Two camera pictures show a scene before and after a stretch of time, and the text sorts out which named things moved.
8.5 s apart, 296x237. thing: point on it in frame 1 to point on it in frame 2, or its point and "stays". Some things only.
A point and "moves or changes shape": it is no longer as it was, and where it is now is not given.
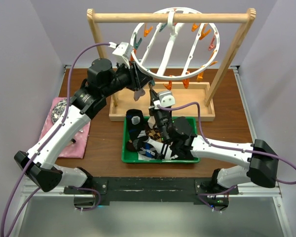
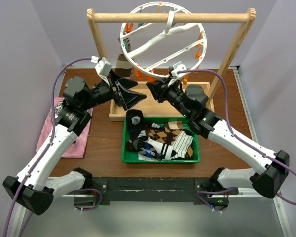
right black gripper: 154,97 to 156,88
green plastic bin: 128,158 stays
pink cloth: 77,146 stays
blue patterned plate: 58,109 stays
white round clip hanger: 170,51 moves or changes shape
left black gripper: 137,82 to 129,98
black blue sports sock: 136,125 stays
